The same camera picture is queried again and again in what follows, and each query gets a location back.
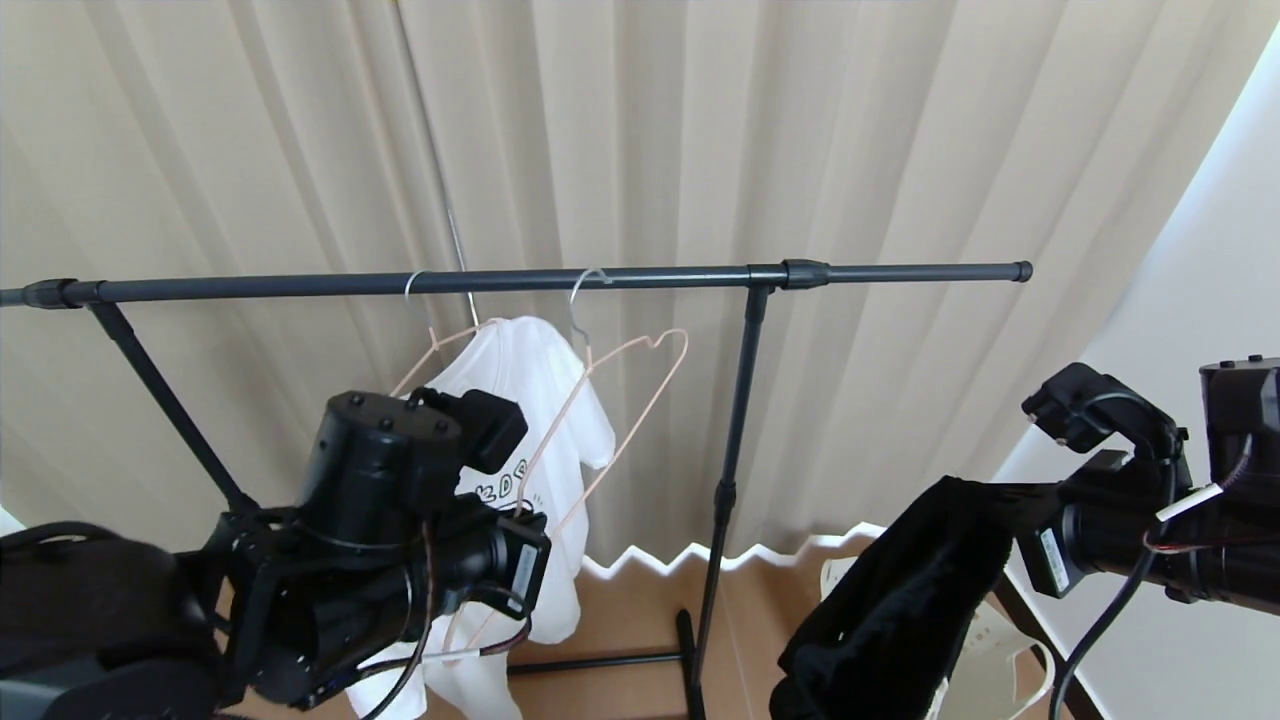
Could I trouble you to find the white laundry basket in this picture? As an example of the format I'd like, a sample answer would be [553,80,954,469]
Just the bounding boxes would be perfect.
[819,554,1057,720]

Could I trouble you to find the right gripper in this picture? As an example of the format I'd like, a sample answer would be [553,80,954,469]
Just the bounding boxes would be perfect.
[1016,488,1280,615]

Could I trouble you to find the black clothes rack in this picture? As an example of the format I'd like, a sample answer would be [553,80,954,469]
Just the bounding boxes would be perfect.
[0,259,1034,720]

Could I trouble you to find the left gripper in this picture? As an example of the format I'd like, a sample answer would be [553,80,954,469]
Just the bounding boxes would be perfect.
[248,503,554,708]

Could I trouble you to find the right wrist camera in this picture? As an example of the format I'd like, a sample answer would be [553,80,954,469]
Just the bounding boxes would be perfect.
[1021,361,1192,483]

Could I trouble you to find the black garment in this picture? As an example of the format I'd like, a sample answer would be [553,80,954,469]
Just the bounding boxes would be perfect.
[769,475,1063,720]

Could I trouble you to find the beige curtain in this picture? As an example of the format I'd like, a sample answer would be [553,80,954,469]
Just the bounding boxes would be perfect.
[0,0,1280,576]

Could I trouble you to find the white printed t-shirt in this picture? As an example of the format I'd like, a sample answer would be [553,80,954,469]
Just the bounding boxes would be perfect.
[344,315,619,720]

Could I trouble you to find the pink clothes hanger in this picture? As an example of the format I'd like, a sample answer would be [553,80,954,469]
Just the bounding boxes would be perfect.
[387,271,502,401]
[439,266,691,667]

